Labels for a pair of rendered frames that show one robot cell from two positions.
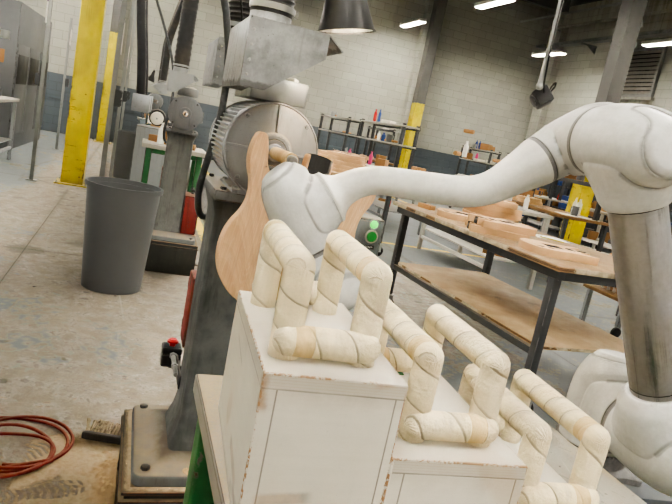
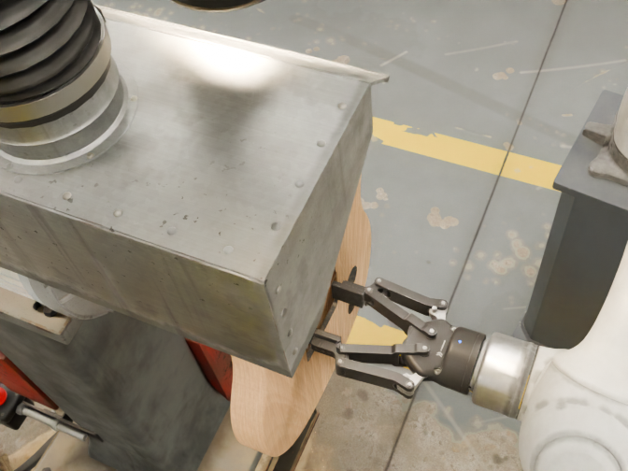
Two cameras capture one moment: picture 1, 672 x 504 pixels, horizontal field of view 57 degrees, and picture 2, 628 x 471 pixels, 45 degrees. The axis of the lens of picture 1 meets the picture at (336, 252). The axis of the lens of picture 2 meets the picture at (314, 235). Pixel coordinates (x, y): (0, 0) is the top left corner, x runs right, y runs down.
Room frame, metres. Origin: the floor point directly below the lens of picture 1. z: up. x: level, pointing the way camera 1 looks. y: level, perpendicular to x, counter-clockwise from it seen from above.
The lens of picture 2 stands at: (1.12, 0.38, 1.91)
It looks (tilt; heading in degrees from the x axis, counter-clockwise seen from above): 56 degrees down; 322
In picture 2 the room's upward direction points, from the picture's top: 10 degrees counter-clockwise
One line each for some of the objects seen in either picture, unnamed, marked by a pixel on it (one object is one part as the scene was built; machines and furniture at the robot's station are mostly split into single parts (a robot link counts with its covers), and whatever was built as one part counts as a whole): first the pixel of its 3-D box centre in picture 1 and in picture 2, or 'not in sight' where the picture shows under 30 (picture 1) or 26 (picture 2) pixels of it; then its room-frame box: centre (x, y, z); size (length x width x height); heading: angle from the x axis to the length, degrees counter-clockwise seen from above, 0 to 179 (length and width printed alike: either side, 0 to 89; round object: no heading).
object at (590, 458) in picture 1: (586, 472); not in sight; (0.72, -0.35, 0.99); 0.03 x 0.03 x 0.09
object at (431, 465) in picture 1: (409, 437); not in sight; (0.74, -0.14, 0.98); 0.27 x 0.16 x 0.09; 17
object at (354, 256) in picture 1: (355, 257); not in sight; (0.71, -0.02, 1.20); 0.20 x 0.03 x 0.03; 16
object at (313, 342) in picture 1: (327, 344); not in sight; (0.61, -0.01, 1.12); 0.11 x 0.03 x 0.03; 107
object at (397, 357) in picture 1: (395, 359); not in sight; (0.83, -0.11, 1.04); 0.11 x 0.03 x 0.03; 107
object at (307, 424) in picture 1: (297, 398); not in sight; (0.70, 0.01, 1.02); 0.27 x 0.15 x 0.17; 17
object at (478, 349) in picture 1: (463, 337); not in sight; (0.75, -0.18, 1.12); 0.20 x 0.03 x 0.03; 16
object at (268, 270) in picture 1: (269, 268); not in sight; (0.77, 0.08, 1.15); 0.03 x 0.03 x 0.09
